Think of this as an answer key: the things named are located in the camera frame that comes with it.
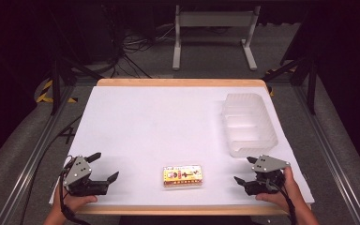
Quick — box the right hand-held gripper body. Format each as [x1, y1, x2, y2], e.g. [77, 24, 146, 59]
[245, 154, 292, 197]

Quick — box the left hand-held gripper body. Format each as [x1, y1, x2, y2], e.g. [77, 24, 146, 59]
[62, 155, 112, 198]

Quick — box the person's left hand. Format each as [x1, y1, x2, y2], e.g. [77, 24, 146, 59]
[52, 184, 98, 218]

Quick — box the person's right hand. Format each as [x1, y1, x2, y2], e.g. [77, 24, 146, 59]
[255, 166, 308, 214]

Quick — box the clear plastic container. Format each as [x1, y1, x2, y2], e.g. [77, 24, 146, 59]
[221, 92, 278, 158]

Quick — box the yellow snack box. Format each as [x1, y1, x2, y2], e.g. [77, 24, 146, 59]
[162, 164, 203, 188]

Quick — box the white table sheet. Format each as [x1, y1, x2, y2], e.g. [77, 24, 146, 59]
[49, 85, 315, 207]

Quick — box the yellow black hazard tape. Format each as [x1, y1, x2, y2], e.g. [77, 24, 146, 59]
[264, 67, 296, 98]
[35, 79, 78, 104]

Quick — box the black metal tripod stand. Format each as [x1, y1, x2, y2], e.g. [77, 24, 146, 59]
[262, 54, 319, 116]
[50, 54, 105, 116]

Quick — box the white metal stand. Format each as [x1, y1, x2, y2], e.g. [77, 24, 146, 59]
[172, 4, 262, 71]

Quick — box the long black floor cable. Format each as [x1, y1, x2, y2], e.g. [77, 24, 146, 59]
[19, 114, 84, 225]

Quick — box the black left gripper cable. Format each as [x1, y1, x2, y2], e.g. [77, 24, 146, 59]
[58, 155, 92, 225]

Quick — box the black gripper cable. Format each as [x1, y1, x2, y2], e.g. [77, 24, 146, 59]
[58, 155, 92, 225]
[263, 179, 298, 225]

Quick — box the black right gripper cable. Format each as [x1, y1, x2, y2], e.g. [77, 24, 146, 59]
[263, 179, 298, 225]

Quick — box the aluminium floor rail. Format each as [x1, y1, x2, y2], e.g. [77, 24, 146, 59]
[293, 85, 360, 225]
[0, 84, 76, 225]

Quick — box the bundle of black floor cables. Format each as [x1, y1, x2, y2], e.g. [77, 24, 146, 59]
[104, 22, 176, 80]

